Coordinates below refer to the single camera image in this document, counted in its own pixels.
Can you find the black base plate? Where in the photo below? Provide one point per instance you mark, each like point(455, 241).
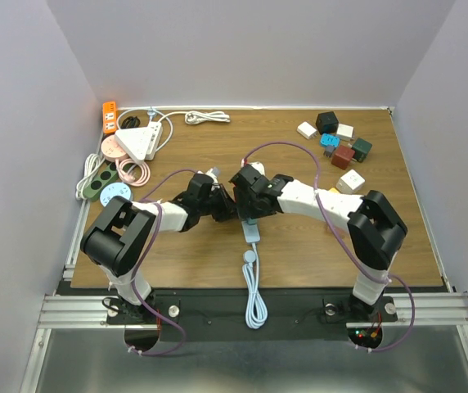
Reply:
point(219, 314)

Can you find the dark green cube adapter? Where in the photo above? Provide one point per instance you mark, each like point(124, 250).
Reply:
point(361, 148)

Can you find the white cube socket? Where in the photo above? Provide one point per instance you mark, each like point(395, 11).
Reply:
point(350, 183)

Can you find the round light blue socket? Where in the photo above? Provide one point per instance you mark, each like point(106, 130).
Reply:
point(112, 190)

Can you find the orange power strip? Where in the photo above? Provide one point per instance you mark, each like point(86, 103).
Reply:
point(109, 117)

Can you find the white flat charger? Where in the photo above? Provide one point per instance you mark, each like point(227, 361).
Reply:
point(306, 130)

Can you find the light blue power strip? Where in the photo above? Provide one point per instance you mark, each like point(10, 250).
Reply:
point(251, 231)

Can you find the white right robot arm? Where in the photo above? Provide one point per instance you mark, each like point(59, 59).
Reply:
point(367, 227)

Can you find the white long power strip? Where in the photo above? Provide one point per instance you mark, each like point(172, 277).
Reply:
point(155, 141)

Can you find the dark red cube adapter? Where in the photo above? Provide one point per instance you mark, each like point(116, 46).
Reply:
point(342, 156)

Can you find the white square charger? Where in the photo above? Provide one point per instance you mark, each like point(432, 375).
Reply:
point(345, 132)

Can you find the black cube adapter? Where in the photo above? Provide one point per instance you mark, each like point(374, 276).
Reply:
point(327, 122)

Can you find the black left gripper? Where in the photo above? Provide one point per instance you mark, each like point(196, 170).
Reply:
point(228, 206)

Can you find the dark green power strip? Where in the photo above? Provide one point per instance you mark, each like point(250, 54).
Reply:
point(107, 176)

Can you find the round pink socket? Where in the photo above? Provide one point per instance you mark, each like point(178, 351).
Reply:
point(111, 150)

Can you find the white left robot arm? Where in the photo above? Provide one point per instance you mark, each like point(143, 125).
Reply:
point(118, 235)

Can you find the white triangular power strip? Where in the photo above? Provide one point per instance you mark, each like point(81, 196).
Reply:
point(138, 143)

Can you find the blue plug adapter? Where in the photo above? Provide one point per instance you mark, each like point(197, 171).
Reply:
point(329, 142)

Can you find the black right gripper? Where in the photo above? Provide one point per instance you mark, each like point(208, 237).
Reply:
point(245, 209)

